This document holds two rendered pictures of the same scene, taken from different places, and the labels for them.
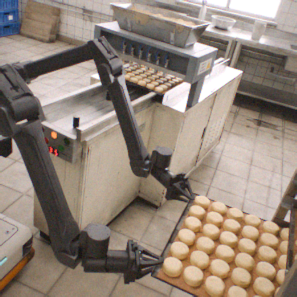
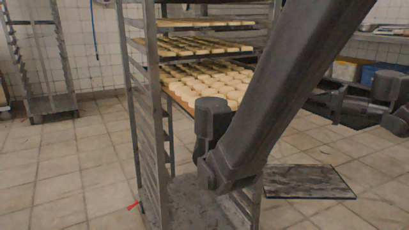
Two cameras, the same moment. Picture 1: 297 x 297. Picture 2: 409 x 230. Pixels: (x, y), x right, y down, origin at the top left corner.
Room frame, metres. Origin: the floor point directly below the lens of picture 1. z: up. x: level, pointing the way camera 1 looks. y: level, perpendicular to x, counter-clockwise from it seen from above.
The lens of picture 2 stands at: (1.34, 0.23, 1.19)
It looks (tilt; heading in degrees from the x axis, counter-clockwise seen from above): 22 degrees down; 228
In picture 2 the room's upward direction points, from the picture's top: straight up
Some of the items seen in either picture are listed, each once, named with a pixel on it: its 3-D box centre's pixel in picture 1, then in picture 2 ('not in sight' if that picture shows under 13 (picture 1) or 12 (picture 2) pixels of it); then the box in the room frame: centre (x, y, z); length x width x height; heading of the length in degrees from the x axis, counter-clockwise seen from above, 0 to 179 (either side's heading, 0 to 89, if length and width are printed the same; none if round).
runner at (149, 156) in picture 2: not in sight; (151, 159); (0.79, -0.76, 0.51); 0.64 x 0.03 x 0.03; 72
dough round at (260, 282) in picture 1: (264, 287); (239, 78); (0.61, -0.37, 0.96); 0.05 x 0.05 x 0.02
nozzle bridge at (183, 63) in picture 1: (151, 63); not in sight; (2.20, 0.07, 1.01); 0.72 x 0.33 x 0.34; 65
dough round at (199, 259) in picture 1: (199, 259); not in sight; (0.66, -0.20, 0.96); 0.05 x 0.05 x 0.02
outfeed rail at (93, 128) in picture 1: (174, 85); not in sight; (2.24, -0.11, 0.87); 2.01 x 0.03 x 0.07; 155
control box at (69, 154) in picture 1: (56, 141); not in sight; (1.41, 0.43, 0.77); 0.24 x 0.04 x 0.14; 65
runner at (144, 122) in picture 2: not in sight; (148, 126); (0.79, -0.76, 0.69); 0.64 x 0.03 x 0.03; 72
